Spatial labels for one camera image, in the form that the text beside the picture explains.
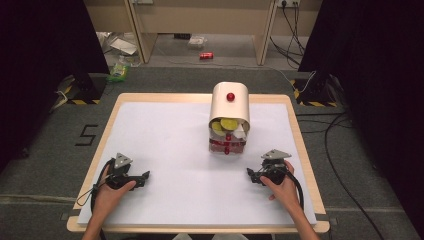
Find light wooden table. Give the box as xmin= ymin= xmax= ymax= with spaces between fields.
xmin=66 ymin=92 xmax=331 ymax=235

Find white wall socket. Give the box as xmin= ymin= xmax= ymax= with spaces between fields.
xmin=277 ymin=0 xmax=301 ymax=9

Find white foam board mat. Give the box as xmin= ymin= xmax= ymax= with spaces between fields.
xmin=76 ymin=101 xmax=318 ymax=227

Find black floor cable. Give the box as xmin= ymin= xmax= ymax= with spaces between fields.
xmin=295 ymin=111 xmax=388 ymax=240

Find green snack packet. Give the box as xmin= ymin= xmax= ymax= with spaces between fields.
xmin=106 ymin=63 xmax=131 ymax=84

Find yellow-green round slice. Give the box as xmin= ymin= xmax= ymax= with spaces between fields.
xmin=211 ymin=120 xmax=226 ymax=136
xmin=220 ymin=117 xmax=239 ymax=132

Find person's right hand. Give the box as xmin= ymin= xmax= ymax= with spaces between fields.
xmin=259 ymin=160 xmax=302 ymax=215

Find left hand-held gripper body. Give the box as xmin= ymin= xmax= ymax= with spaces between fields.
xmin=105 ymin=152 xmax=138 ymax=191

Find black socket cables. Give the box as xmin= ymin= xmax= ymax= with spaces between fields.
xmin=269 ymin=2 xmax=307 ymax=67

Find crumpled white plastic sheets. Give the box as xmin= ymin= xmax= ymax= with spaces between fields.
xmin=96 ymin=31 xmax=142 ymax=67

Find white mini cabinet red knobs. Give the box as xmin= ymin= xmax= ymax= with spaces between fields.
xmin=207 ymin=81 xmax=251 ymax=156

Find beige wooden desk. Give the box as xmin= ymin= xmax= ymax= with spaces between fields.
xmin=83 ymin=0 xmax=324 ymax=67

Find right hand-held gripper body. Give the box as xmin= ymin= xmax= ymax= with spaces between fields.
xmin=259 ymin=148 xmax=293 ymax=186

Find black stand base hazard stripes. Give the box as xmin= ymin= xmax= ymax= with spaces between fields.
xmin=58 ymin=73 xmax=108 ymax=106
xmin=289 ymin=77 xmax=338 ymax=108

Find person's left hand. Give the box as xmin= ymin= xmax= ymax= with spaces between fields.
xmin=94 ymin=164 xmax=138 ymax=221

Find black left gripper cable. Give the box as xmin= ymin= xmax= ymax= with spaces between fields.
xmin=75 ymin=158 xmax=116 ymax=215

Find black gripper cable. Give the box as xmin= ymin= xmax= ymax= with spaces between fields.
xmin=75 ymin=158 xmax=116 ymax=215
xmin=283 ymin=169 xmax=306 ymax=212

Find clear plastic bag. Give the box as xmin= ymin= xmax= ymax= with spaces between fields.
xmin=187 ymin=35 xmax=208 ymax=50

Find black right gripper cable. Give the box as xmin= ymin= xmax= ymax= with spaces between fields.
xmin=283 ymin=169 xmax=306 ymax=212

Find black curtain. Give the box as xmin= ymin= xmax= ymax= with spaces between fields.
xmin=0 ymin=0 xmax=111 ymax=174
xmin=297 ymin=0 xmax=424 ymax=231

